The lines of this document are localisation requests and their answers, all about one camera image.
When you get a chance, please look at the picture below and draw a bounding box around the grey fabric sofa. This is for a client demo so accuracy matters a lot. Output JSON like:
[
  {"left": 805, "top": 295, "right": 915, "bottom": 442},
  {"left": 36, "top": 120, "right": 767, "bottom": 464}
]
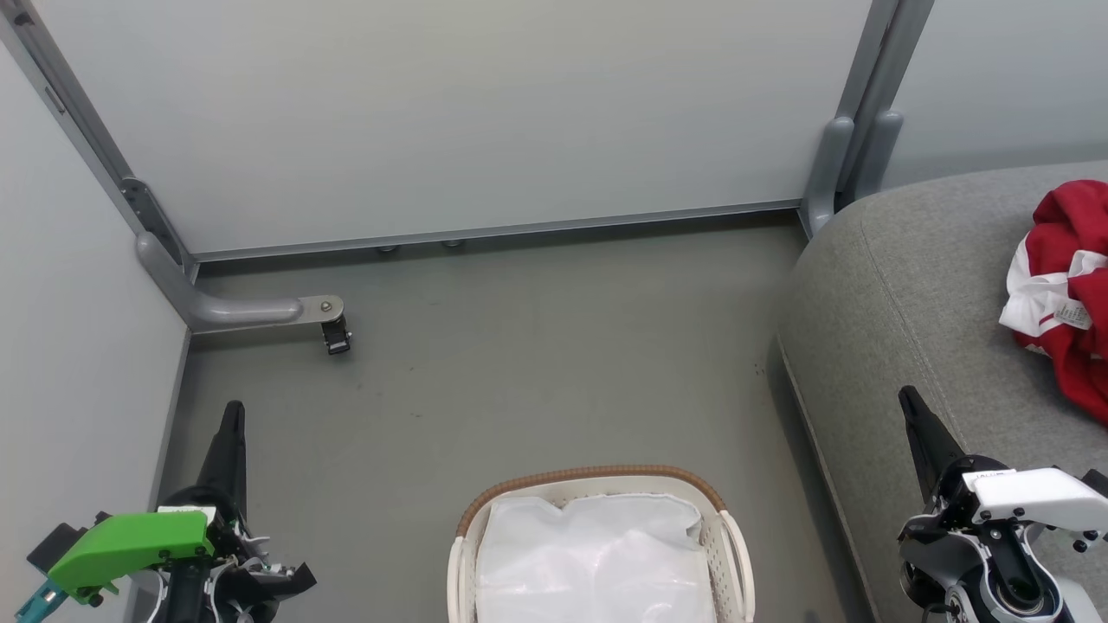
[{"left": 774, "top": 159, "right": 1108, "bottom": 623}]

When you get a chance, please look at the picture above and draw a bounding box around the white basket liner cloth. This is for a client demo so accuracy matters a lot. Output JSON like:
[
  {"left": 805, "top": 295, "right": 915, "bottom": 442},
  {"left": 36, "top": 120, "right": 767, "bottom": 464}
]
[{"left": 473, "top": 492, "right": 721, "bottom": 623}]

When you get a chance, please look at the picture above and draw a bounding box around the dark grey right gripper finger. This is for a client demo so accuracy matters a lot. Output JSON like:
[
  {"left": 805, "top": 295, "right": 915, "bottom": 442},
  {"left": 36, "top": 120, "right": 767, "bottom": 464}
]
[{"left": 897, "top": 385, "right": 967, "bottom": 504}]

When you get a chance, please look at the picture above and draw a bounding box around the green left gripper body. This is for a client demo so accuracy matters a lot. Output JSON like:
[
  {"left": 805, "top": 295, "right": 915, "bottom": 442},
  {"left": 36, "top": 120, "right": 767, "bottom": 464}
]
[{"left": 46, "top": 508, "right": 262, "bottom": 605}]

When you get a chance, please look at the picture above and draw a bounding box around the white plastic laundry basket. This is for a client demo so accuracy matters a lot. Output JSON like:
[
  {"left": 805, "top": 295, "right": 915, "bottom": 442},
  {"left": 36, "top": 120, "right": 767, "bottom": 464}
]
[{"left": 447, "top": 465, "right": 757, "bottom": 623}]

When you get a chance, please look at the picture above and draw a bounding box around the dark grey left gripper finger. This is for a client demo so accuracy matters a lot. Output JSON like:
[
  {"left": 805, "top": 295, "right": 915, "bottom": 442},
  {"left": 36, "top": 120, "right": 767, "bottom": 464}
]
[{"left": 196, "top": 400, "right": 248, "bottom": 520}]

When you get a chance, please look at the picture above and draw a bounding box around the teal left camera connector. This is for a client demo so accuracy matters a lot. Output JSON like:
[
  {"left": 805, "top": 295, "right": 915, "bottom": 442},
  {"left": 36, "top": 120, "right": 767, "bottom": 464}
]
[{"left": 12, "top": 578, "right": 68, "bottom": 620}]

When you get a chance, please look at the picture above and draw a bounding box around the grey curved partition foot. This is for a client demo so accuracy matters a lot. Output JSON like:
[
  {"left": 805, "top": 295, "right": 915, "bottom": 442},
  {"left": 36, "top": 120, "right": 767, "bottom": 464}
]
[{"left": 134, "top": 230, "right": 345, "bottom": 335}]

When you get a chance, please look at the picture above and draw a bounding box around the grey partition bottom rail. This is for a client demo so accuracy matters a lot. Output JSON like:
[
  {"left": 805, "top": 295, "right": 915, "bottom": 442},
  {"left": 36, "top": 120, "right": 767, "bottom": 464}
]
[{"left": 187, "top": 200, "right": 802, "bottom": 263}]

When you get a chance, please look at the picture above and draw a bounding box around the grey partition frame post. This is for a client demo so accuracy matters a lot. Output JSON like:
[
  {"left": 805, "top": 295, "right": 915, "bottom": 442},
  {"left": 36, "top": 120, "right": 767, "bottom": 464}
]
[
  {"left": 835, "top": 0, "right": 936, "bottom": 204},
  {"left": 0, "top": 0, "right": 196, "bottom": 271}
]

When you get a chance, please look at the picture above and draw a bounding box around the red and white jersey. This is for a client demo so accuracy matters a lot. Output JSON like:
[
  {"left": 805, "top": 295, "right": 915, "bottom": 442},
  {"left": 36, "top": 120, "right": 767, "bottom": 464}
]
[{"left": 998, "top": 179, "right": 1108, "bottom": 426}]

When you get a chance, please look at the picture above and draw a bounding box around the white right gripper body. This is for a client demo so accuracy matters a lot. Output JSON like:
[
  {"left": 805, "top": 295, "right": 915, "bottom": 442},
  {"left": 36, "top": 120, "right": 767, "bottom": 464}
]
[{"left": 899, "top": 454, "right": 1108, "bottom": 572}]

